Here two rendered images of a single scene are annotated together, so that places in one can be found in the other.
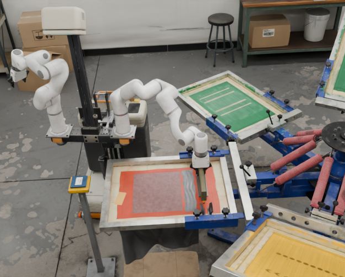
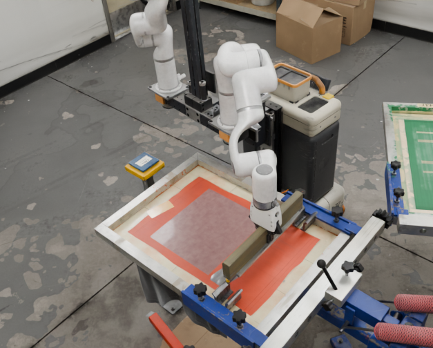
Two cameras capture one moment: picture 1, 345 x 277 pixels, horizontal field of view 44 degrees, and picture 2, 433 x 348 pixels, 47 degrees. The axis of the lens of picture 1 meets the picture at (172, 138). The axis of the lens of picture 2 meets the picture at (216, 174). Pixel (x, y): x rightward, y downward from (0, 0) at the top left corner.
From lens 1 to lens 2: 1.40 m
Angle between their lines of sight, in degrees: 35
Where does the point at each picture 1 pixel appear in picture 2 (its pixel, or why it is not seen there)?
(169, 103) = (242, 94)
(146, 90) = (228, 60)
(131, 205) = (161, 226)
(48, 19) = not seen: outside the picture
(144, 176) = (218, 198)
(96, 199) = not seen: hidden behind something
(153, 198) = (194, 234)
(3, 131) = not seen: hidden behind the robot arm
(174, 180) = (246, 227)
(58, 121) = (161, 72)
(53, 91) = (147, 23)
